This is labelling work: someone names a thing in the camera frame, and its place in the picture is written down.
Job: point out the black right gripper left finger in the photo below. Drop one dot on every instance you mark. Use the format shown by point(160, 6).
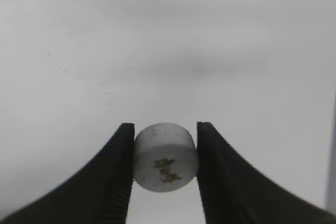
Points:
point(98, 193)

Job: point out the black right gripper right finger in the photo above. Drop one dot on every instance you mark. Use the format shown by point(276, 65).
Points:
point(233, 191)

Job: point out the white bottle cap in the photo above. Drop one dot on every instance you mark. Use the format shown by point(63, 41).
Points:
point(164, 158)

